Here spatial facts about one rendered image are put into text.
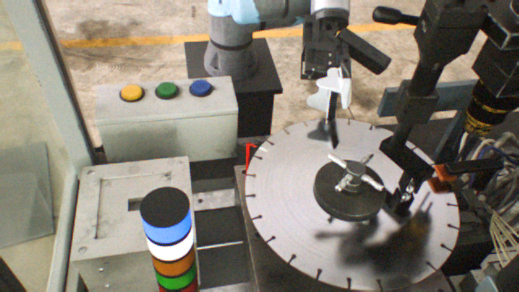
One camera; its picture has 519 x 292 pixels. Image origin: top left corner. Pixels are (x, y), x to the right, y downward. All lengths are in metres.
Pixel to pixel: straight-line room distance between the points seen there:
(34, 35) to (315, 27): 0.47
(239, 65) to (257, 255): 0.60
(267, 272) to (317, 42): 0.42
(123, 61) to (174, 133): 1.69
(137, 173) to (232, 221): 0.22
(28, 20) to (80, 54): 2.02
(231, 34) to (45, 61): 0.54
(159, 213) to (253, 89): 0.80
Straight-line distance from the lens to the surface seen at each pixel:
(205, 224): 0.88
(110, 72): 2.52
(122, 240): 0.71
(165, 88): 0.93
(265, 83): 1.19
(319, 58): 0.83
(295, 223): 0.65
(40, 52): 0.70
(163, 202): 0.42
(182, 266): 0.47
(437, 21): 0.55
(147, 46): 2.68
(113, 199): 0.76
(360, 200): 0.68
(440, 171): 0.76
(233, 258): 0.84
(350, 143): 0.78
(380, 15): 0.58
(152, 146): 0.95
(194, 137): 0.93
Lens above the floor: 1.49
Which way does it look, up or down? 47 degrees down
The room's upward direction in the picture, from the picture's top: 4 degrees clockwise
